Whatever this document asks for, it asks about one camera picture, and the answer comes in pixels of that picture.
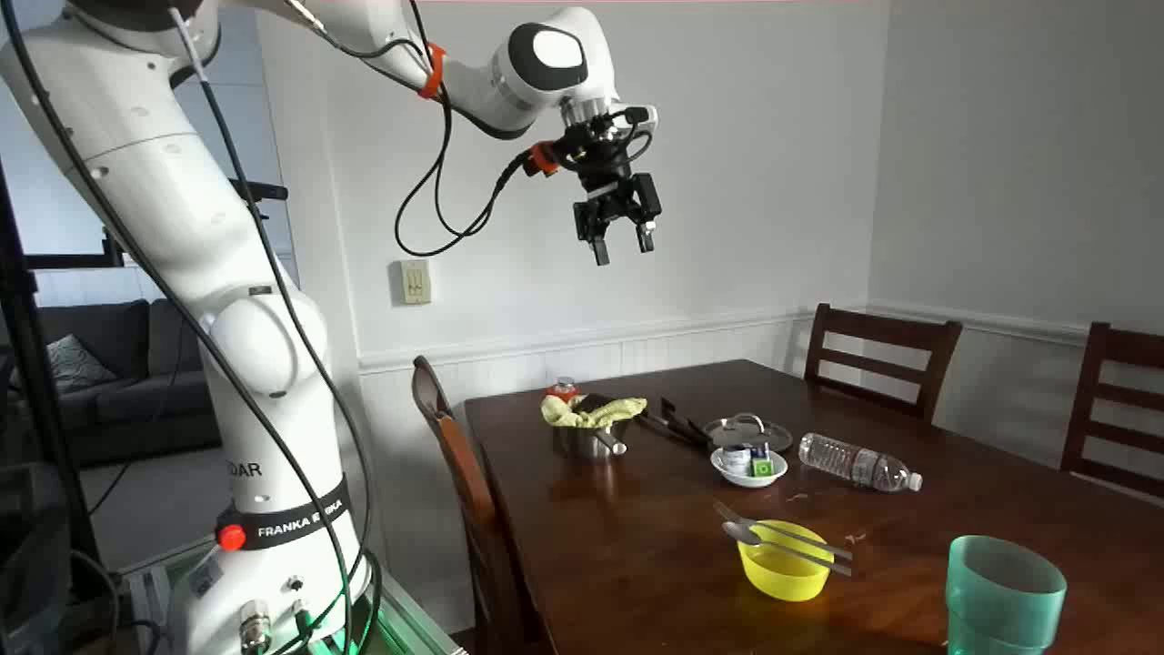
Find silver fork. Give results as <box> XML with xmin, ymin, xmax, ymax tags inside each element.
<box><xmin>719</xmin><ymin>517</ymin><xmax>857</xmax><ymax>582</ymax></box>

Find dark wooden chair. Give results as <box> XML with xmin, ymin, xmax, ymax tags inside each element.
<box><xmin>408</xmin><ymin>353</ymin><xmax>538</xmax><ymax>655</ymax></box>
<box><xmin>803</xmin><ymin>302</ymin><xmax>963</xmax><ymax>427</ymax></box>
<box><xmin>1057</xmin><ymin>316</ymin><xmax>1164</xmax><ymax>502</ymax></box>

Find black camera on boom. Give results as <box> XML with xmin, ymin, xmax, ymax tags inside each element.
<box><xmin>230</xmin><ymin>176</ymin><xmax>292</xmax><ymax>228</ymax></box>

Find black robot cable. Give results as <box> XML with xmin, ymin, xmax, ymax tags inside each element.
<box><xmin>0</xmin><ymin>0</ymin><xmax>576</xmax><ymax>655</ymax></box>

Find grey sofa pillow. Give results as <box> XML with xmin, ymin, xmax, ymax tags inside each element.
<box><xmin>42</xmin><ymin>331</ymin><xmax>122</xmax><ymax>400</ymax></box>

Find yellow plastic bowl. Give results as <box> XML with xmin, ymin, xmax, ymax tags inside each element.
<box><xmin>733</xmin><ymin>517</ymin><xmax>835</xmax><ymax>604</ymax></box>

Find clear plastic water bottle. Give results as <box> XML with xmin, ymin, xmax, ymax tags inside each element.
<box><xmin>798</xmin><ymin>428</ymin><xmax>927</xmax><ymax>500</ymax></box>

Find small metal pot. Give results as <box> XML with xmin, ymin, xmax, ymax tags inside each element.
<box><xmin>550</xmin><ymin>417</ymin><xmax>634</xmax><ymax>466</ymax></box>

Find silver pot lid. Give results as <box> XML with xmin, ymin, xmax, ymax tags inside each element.
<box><xmin>706</xmin><ymin>407</ymin><xmax>800</xmax><ymax>456</ymax></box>

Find robot base stand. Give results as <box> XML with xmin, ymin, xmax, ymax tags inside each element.
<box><xmin>121</xmin><ymin>548</ymin><xmax>464</xmax><ymax>655</ymax></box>

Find white light switch plate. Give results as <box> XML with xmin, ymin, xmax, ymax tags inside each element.
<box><xmin>387</xmin><ymin>253</ymin><xmax>438</xmax><ymax>308</ymax></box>

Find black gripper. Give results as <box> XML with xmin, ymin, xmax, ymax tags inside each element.
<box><xmin>555</xmin><ymin>115</ymin><xmax>664</xmax><ymax>269</ymax></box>

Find black stand pole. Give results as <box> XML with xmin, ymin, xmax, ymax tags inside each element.
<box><xmin>0</xmin><ymin>168</ymin><xmax>109</xmax><ymax>611</ymax></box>

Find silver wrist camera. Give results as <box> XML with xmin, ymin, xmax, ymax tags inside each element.
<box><xmin>560</xmin><ymin>99</ymin><xmax>662</xmax><ymax>141</ymax></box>

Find teal translucent plastic cup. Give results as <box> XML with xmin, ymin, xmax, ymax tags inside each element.
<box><xmin>942</xmin><ymin>532</ymin><xmax>1074</xmax><ymax>655</ymax></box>

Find silver spoon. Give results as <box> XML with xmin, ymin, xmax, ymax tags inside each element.
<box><xmin>709</xmin><ymin>500</ymin><xmax>853</xmax><ymax>566</ymax></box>

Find grey sofa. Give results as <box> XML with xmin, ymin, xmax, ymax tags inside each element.
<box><xmin>33</xmin><ymin>295</ymin><xmax>224</xmax><ymax>472</ymax></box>

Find black kitchen tongs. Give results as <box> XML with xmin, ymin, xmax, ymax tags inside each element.
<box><xmin>638</xmin><ymin>393</ymin><xmax>719</xmax><ymax>457</ymax></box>

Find small white bowl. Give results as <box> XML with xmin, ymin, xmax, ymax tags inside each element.
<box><xmin>706</xmin><ymin>440</ymin><xmax>792</xmax><ymax>495</ymax></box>

